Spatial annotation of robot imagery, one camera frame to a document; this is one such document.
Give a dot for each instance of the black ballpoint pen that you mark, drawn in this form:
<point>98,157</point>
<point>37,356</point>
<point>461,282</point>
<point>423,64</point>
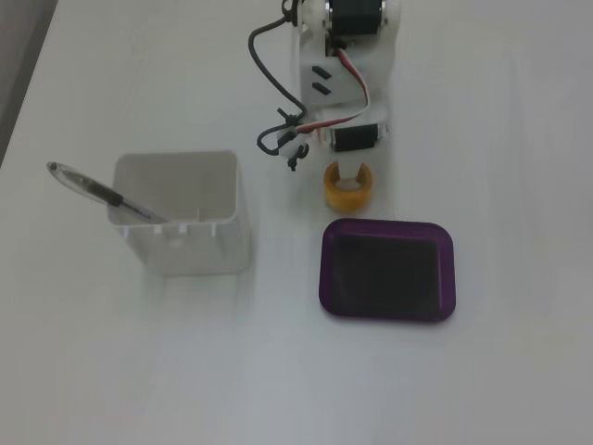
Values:
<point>97,189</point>

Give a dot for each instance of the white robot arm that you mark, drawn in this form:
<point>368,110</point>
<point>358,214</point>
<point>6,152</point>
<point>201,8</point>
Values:
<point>370,69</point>

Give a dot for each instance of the purple metal tray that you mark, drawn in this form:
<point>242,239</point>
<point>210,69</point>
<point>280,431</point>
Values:
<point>384,273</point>

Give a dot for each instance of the white plastic pen holder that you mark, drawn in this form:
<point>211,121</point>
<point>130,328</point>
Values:
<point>199,250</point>

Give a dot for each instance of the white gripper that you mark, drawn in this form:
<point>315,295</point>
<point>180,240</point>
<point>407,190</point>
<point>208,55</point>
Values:
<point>355,139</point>

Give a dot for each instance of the yellow tape roll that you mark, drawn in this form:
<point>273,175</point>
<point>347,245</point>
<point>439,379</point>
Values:
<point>347,201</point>

